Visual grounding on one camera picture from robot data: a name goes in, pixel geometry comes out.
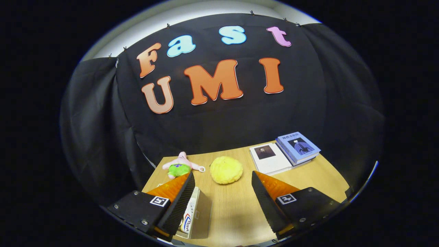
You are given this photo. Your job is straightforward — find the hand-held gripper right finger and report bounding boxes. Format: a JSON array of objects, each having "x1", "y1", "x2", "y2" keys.
[{"x1": 251, "y1": 171, "x2": 342, "y2": 241}]

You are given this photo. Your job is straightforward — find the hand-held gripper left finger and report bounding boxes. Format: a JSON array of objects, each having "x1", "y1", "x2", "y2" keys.
[{"x1": 106, "y1": 172, "x2": 196, "y2": 242}]

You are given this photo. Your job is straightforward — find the white shoe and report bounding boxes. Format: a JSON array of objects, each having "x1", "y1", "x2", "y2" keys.
[{"x1": 179, "y1": 187, "x2": 201, "y2": 236}]

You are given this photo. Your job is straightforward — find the beige fabric storage box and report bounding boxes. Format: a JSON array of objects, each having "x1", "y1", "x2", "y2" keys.
[{"x1": 173, "y1": 187, "x2": 212, "y2": 239}]

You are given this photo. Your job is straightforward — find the pink plush toy green shorts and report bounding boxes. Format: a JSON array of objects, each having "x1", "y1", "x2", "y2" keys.
[{"x1": 162, "y1": 151, "x2": 205, "y2": 179}]

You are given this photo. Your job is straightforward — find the white book with portrait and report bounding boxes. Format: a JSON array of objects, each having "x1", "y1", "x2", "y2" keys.
[{"x1": 249, "y1": 143, "x2": 293, "y2": 175}]

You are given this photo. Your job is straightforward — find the yellow plush bun toy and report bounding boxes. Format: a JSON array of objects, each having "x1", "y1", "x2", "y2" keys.
[{"x1": 210, "y1": 156, "x2": 244, "y2": 185}]

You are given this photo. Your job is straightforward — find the blue book with figure cover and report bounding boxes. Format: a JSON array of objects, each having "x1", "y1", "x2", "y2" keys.
[{"x1": 276, "y1": 132, "x2": 321, "y2": 164}]

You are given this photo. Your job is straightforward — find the row of black cloth clips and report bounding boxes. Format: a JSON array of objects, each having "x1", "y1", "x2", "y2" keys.
[{"x1": 107, "y1": 10, "x2": 302, "y2": 59}]

